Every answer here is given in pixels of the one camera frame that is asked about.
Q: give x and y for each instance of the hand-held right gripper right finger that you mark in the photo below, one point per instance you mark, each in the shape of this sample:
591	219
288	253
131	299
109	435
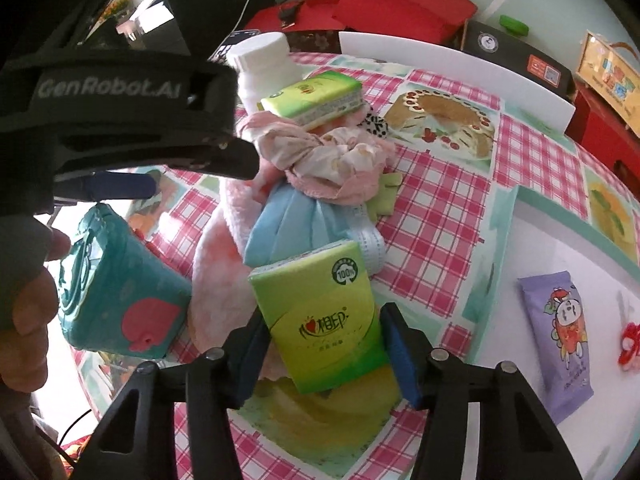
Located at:
400	365

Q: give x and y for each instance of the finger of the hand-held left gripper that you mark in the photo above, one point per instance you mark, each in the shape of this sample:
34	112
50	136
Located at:
225	160
120	186

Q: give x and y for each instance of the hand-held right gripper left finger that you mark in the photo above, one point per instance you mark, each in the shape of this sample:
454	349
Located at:
248	365

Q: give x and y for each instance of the green tissue pack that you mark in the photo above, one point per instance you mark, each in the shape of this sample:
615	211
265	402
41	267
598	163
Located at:
325	320
312	97

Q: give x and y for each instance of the pink white fuzzy towel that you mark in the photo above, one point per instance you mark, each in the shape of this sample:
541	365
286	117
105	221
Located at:
220	280

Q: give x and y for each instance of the teal wet wipes pack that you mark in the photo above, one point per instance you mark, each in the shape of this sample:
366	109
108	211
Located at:
115	290

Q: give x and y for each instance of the light green cloth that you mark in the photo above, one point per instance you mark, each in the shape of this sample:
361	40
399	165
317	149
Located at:
387	195

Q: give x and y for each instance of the person's left hand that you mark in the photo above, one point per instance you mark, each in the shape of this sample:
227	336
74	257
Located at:
25	305

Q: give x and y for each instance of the white plastic bottle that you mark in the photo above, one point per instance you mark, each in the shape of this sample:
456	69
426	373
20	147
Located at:
260	67

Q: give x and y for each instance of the light blue cloth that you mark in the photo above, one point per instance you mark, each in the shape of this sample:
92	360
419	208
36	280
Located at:
295	230

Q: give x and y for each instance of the pink floral cloth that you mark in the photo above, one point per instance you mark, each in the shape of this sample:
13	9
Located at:
325	160

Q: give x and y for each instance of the white patterned band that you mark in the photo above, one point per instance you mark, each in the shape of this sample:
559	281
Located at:
371	247

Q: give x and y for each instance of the black device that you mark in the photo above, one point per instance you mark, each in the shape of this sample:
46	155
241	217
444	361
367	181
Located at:
215	0

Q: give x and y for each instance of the leopard print scrunchie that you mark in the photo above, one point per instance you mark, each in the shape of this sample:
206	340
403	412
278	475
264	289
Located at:
377	126

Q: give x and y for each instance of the black plug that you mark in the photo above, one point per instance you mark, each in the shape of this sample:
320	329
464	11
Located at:
289	11

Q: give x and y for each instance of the purple snack packet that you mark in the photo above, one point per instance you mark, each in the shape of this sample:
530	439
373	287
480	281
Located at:
565	340

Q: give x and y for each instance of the pink checked tablecloth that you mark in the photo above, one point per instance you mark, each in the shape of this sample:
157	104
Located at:
450	200

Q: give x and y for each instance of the white teal-edged mat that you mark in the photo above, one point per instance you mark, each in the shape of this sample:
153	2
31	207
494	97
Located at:
560	240

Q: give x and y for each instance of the white curved board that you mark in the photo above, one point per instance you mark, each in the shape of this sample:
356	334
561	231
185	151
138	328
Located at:
450	70

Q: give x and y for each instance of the dark red box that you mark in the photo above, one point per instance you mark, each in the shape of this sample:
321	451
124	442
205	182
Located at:
605	130

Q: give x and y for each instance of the black box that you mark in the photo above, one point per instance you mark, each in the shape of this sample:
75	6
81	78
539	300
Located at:
520	55

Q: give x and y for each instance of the green plastic cap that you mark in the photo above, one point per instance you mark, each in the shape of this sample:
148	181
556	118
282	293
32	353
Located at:
514	25

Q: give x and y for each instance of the yellow wooden box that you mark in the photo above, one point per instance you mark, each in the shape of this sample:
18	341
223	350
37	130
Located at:
612	80

